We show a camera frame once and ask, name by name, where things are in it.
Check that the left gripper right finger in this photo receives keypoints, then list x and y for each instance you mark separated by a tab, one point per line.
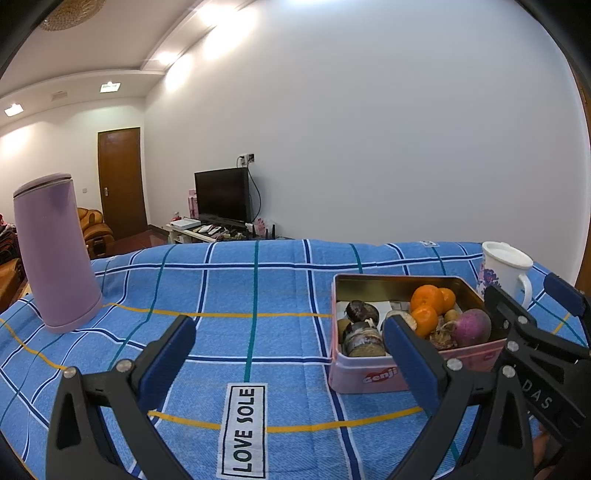
499	445

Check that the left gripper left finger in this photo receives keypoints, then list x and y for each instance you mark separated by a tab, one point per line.
79	445

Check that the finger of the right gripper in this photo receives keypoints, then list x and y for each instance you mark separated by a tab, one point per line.
573	300
518	325

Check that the purple round turnip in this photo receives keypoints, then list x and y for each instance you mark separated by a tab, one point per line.
471	328

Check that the pink tin box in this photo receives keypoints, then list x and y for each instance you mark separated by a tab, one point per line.
365	375

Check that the small orange mandarin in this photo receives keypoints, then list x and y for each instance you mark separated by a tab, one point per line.
427	320

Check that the green-brown longan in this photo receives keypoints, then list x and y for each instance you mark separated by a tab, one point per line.
343	323
451	315

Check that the large orange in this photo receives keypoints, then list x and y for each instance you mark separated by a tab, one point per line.
428	295

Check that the person's right hand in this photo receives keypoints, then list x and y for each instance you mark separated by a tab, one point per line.
546	453

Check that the white floral mug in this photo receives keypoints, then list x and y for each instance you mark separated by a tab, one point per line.
506	267

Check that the lilac tall kettle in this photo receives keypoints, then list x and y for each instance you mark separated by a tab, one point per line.
54	253

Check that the orange leather sofa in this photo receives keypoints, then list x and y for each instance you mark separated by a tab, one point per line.
98	237

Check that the white TV stand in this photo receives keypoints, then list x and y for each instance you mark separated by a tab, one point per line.
187	231

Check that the pink box beside TV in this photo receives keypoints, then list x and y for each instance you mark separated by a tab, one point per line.
192	204

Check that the black television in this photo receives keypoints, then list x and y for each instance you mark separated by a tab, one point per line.
224	193

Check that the brown wooden door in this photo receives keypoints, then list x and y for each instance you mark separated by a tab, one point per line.
120	181

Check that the wall power socket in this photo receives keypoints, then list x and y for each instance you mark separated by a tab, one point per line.
244	160

